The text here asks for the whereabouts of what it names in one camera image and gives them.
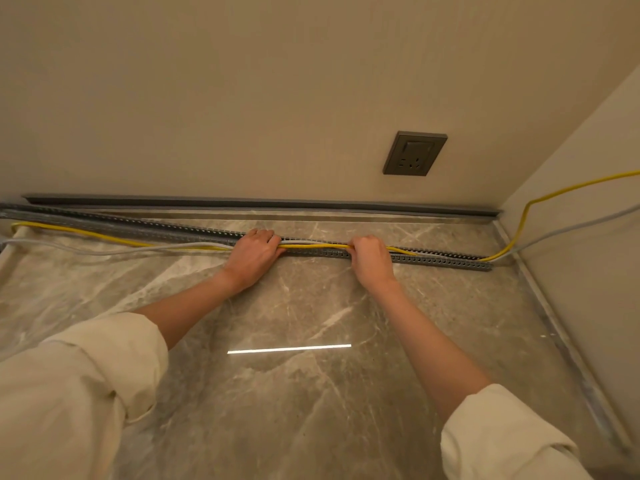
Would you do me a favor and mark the dark grey baseboard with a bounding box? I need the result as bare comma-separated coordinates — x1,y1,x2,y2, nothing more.
22,194,502,218

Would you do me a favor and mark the person's right forearm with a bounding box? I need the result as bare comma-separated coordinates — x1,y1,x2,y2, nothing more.
370,279,494,424

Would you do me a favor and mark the person's right hand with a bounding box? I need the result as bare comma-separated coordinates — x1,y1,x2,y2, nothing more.
347,235,401,293

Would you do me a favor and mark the dark grey wall socket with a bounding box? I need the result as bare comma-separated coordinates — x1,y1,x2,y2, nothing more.
382,131,449,177

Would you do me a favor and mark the white long-sleeved shirt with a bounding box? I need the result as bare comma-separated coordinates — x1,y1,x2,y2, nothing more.
0,312,594,480

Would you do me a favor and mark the grey cable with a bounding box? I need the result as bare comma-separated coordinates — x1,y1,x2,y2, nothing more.
0,204,640,259

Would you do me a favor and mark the grey slotted cable duct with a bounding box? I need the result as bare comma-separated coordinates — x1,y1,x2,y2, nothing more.
0,204,494,272

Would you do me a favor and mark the person's left forearm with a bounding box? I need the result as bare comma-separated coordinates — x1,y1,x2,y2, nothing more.
131,271,247,351

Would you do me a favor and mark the grey metallic skirting strip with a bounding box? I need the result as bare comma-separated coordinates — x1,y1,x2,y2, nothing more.
492,219,638,458

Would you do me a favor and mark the yellow cable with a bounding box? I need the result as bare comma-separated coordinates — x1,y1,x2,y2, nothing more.
11,170,640,263

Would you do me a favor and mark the person's left hand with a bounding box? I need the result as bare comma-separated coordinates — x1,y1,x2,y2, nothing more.
222,228,287,296

